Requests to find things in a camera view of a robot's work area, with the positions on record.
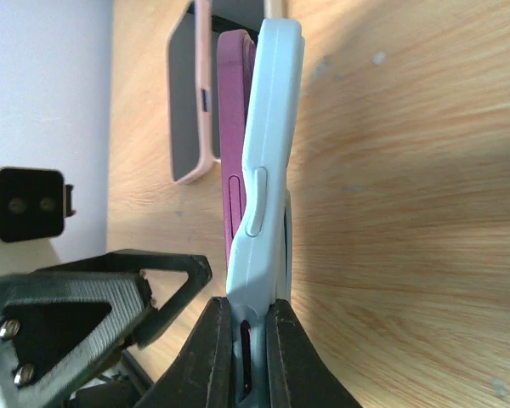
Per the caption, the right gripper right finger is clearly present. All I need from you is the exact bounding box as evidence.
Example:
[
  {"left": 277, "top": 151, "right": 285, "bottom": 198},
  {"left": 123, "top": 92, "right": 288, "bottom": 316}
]
[{"left": 265, "top": 299, "right": 360, "bottom": 408}]

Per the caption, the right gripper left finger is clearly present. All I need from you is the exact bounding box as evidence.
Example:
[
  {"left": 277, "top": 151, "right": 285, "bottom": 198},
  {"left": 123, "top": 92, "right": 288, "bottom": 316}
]
[{"left": 136, "top": 297, "right": 232, "bottom": 408}]

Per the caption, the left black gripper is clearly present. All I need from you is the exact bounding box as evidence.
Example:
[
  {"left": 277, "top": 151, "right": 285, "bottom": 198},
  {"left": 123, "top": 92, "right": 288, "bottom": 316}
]
[{"left": 0, "top": 273, "right": 151, "bottom": 407}]

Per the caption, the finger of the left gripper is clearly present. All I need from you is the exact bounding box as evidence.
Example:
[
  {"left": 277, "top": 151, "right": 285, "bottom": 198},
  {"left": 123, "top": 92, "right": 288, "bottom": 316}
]
[{"left": 44, "top": 249, "right": 213, "bottom": 349}]

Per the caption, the light blue phone case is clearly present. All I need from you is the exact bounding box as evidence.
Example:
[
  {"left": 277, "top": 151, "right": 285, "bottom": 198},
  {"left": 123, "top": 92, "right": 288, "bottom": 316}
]
[{"left": 226, "top": 19, "right": 305, "bottom": 407}]

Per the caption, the black screen phone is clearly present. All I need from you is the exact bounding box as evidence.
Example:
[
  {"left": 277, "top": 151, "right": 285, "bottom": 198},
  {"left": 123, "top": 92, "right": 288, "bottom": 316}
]
[{"left": 168, "top": 14, "right": 200, "bottom": 184}]

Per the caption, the pink phone case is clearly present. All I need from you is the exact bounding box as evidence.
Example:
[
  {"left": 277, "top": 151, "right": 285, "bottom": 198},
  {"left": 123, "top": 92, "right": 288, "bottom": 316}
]
[{"left": 182, "top": 1, "right": 216, "bottom": 184}]

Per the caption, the cream white phone case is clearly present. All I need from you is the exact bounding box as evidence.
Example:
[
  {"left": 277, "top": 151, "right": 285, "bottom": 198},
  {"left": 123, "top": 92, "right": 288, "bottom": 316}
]
[{"left": 212, "top": 0, "right": 288, "bottom": 165}]

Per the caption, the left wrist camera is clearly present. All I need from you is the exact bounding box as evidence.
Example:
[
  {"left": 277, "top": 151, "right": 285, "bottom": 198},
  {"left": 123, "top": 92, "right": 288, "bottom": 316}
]
[{"left": 0, "top": 167, "right": 76, "bottom": 244}]

